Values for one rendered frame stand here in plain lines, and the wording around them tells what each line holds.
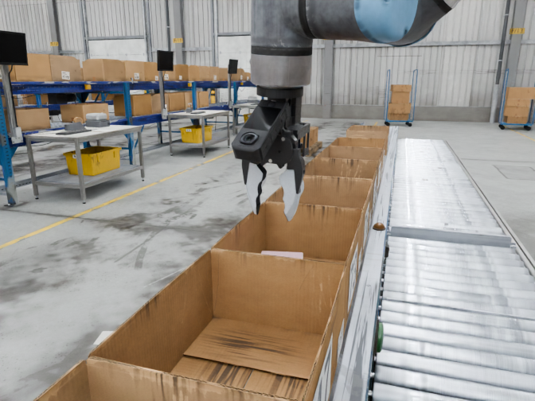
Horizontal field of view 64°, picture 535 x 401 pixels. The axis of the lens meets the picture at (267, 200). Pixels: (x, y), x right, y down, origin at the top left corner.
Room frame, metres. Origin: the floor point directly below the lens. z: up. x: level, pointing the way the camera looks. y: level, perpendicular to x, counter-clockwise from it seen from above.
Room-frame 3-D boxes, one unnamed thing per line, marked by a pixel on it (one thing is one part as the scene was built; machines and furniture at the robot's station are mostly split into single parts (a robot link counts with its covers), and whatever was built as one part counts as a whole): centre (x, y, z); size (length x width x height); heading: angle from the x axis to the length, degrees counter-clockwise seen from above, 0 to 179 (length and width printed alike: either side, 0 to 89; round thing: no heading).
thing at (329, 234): (1.00, -0.07, 0.96); 0.39 x 0.29 x 0.17; 163
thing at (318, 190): (1.38, -0.19, 0.96); 0.39 x 0.29 x 0.17; 163
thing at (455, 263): (1.48, -0.69, 0.72); 0.52 x 0.05 x 0.05; 73
